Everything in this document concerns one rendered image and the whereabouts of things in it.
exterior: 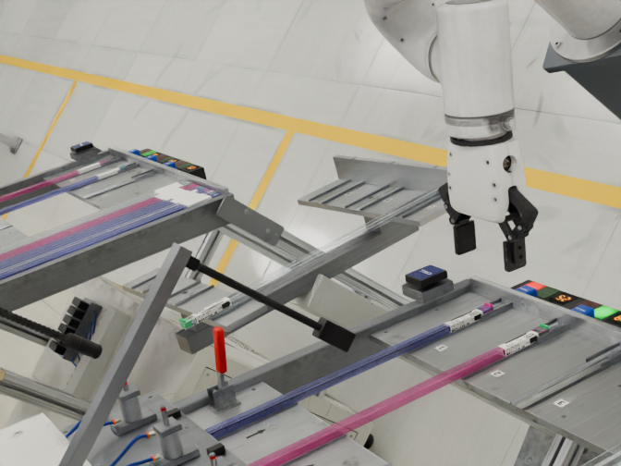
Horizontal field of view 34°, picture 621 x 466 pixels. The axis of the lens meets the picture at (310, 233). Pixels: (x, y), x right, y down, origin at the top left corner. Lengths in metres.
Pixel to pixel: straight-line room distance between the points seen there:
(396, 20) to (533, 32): 1.68
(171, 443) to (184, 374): 1.14
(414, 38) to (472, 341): 0.42
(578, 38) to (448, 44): 0.52
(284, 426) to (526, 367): 0.32
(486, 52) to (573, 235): 1.32
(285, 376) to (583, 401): 0.40
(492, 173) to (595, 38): 0.50
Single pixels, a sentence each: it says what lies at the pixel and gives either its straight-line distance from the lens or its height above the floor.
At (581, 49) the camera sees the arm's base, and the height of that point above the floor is 0.71.
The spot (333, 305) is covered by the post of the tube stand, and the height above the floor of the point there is 0.77.
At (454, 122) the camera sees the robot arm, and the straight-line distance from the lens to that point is 1.23.
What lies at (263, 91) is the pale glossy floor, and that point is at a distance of 3.81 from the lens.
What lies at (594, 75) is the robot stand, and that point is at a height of 0.64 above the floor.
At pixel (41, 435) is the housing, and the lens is 1.22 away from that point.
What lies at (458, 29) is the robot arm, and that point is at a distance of 1.20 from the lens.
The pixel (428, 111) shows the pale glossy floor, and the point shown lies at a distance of 3.04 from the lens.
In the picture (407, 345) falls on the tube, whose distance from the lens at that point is 1.40.
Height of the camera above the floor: 1.81
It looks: 35 degrees down
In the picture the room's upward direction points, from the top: 60 degrees counter-clockwise
